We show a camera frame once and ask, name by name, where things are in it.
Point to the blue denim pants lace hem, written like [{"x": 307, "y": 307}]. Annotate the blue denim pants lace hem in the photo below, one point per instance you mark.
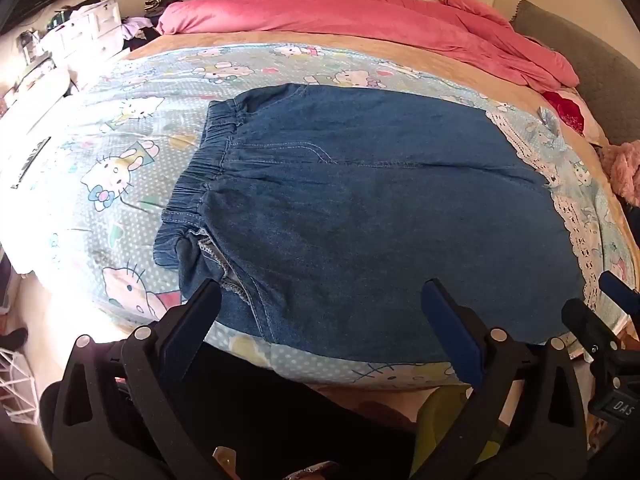
[{"x": 350, "y": 210}]

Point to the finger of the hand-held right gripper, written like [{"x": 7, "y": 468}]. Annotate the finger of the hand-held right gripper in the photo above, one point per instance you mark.
[
  {"x": 587, "y": 322},
  {"x": 620, "y": 290}
]

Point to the red cloth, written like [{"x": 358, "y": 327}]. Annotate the red cloth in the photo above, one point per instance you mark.
[{"x": 565, "y": 110}]

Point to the person's green garment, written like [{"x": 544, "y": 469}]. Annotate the person's green garment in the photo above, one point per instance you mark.
[{"x": 445, "y": 420}]

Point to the cartoon cat printed blanket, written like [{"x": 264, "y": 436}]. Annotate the cartoon cat printed blanket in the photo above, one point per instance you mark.
[{"x": 100, "y": 125}]

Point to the pink duvet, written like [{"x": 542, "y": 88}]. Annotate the pink duvet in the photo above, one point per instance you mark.
[{"x": 350, "y": 15}]

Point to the black bag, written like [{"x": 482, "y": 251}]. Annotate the black bag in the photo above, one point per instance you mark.
[{"x": 162, "y": 2}]

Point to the purple clothing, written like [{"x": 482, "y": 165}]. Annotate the purple clothing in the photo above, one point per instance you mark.
[{"x": 135, "y": 27}]

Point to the white drawer cabinet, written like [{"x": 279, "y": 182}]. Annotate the white drawer cabinet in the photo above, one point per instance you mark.
[{"x": 85, "y": 30}]

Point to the grey padded headboard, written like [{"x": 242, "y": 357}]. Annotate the grey padded headboard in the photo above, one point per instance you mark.
[{"x": 590, "y": 60}]

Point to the person's black trousers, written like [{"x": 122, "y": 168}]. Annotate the person's black trousers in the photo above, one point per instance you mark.
[{"x": 300, "y": 420}]

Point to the tan bed sheet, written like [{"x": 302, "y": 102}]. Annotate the tan bed sheet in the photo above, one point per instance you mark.
[{"x": 400, "y": 46}]

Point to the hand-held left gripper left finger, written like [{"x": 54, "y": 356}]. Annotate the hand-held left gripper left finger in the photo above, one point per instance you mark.
[{"x": 192, "y": 317}]

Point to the pink fluffy cloth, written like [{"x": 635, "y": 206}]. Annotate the pink fluffy cloth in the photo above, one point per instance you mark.
[{"x": 622, "y": 170}]

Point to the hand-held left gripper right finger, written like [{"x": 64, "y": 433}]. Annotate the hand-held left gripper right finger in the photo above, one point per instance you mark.
[{"x": 450, "y": 327}]

